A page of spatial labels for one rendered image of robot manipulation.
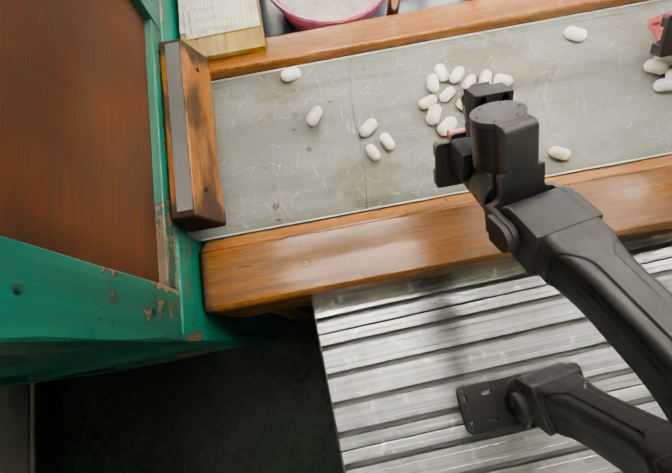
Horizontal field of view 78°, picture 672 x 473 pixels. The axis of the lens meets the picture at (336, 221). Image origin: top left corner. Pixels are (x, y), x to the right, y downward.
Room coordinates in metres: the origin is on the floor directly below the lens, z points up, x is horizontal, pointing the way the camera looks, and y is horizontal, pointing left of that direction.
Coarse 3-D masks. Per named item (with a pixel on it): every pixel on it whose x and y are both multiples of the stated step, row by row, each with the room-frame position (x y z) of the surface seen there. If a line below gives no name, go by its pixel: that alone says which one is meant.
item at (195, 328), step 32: (160, 0) 0.60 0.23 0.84; (192, 256) 0.16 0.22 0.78; (192, 288) 0.11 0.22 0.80; (192, 320) 0.06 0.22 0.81; (224, 320) 0.07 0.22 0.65; (256, 320) 0.09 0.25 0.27; (128, 352) 0.05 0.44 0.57; (160, 352) 0.04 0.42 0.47; (192, 352) 0.04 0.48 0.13; (0, 384) 0.03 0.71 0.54
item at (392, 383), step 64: (640, 256) 0.06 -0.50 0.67; (320, 320) 0.04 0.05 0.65; (384, 320) 0.03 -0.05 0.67; (448, 320) 0.01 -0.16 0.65; (512, 320) -0.01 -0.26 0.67; (576, 320) -0.03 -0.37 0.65; (384, 384) -0.07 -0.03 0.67; (448, 384) -0.09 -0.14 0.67; (640, 384) -0.14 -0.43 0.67; (384, 448) -0.16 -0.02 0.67; (448, 448) -0.18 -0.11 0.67; (512, 448) -0.19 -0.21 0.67; (576, 448) -0.21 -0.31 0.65
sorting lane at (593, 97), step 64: (320, 64) 0.49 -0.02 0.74; (384, 64) 0.47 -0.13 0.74; (448, 64) 0.45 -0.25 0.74; (512, 64) 0.43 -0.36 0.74; (576, 64) 0.41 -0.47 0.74; (640, 64) 0.38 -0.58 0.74; (256, 128) 0.38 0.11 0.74; (320, 128) 0.36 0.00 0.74; (384, 128) 0.34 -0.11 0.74; (576, 128) 0.28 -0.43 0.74; (640, 128) 0.26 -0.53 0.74; (256, 192) 0.26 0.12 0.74; (320, 192) 0.25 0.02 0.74; (384, 192) 0.23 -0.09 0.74; (448, 192) 0.21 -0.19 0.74
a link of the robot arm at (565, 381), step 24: (528, 384) -0.09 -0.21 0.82; (552, 384) -0.09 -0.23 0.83; (576, 384) -0.09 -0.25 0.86; (552, 408) -0.11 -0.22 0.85; (576, 408) -0.11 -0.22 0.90; (600, 408) -0.10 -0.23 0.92; (624, 408) -0.10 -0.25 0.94; (552, 432) -0.14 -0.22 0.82; (576, 432) -0.13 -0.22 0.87; (600, 432) -0.12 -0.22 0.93; (624, 432) -0.12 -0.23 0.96; (648, 432) -0.12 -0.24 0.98; (624, 456) -0.14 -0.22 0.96; (648, 456) -0.13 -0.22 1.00
